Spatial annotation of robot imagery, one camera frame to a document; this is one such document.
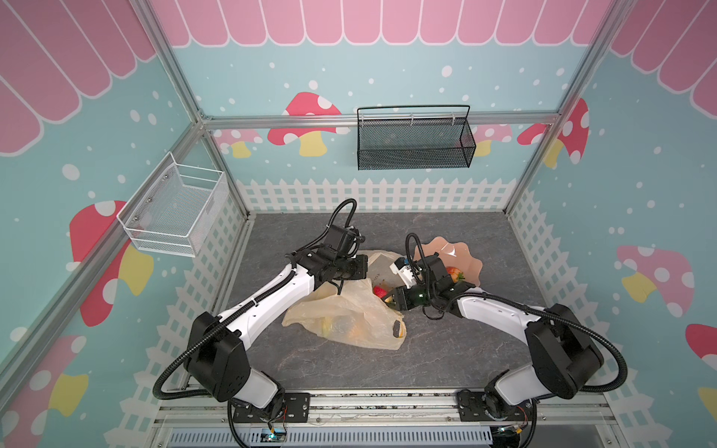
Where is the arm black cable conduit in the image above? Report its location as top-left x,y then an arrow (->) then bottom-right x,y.
404,231 -> 629,394
152,198 -> 360,401

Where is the translucent cream plastic bag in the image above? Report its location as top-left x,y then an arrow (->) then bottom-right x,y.
282,250 -> 407,350

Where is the pink-yellow peach with leaves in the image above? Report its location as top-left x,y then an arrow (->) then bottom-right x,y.
373,286 -> 388,301

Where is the pink flower-shaped fruit plate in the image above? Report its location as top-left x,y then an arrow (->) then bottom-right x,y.
422,236 -> 484,286

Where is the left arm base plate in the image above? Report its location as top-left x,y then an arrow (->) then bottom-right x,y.
232,392 -> 311,425

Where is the red apple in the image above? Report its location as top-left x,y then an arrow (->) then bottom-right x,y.
446,266 -> 465,283

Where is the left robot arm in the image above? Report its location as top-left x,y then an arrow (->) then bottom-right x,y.
182,225 -> 368,409

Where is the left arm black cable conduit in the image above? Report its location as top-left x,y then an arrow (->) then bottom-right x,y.
152,198 -> 360,401

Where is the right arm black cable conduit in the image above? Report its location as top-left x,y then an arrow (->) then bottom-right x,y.
404,231 -> 629,394

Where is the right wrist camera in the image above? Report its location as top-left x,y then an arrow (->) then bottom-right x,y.
389,253 -> 441,287

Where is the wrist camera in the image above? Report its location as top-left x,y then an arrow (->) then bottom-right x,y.
321,225 -> 365,259
389,253 -> 441,287

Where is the black mesh wall basket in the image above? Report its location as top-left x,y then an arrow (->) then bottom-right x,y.
356,105 -> 477,171

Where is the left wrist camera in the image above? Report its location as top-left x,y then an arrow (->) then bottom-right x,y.
321,225 -> 365,259

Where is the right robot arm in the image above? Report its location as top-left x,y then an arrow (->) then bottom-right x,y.
379,281 -> 604,421

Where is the white wire wall basket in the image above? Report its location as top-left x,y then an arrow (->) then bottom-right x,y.
117,153 -> 229,258

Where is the aluminium mounting rail frame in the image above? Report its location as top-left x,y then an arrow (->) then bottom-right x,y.
144,388 -> 628,447

